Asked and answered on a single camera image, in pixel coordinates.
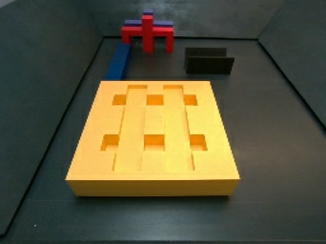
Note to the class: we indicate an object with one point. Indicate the blue bar block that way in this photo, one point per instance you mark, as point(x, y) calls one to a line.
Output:
point(119, 62)

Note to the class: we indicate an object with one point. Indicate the black U-shaped block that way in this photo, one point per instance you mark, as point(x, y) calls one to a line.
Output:
point(207, 61)

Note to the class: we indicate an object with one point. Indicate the purple block behind red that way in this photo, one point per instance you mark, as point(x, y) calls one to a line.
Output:
point(156, 23)

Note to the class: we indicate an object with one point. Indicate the red cross-shaped block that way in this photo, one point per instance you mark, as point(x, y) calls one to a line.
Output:
point(148, 32)

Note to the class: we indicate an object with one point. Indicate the yellow slotted board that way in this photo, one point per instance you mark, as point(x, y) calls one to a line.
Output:
point(154, 142)

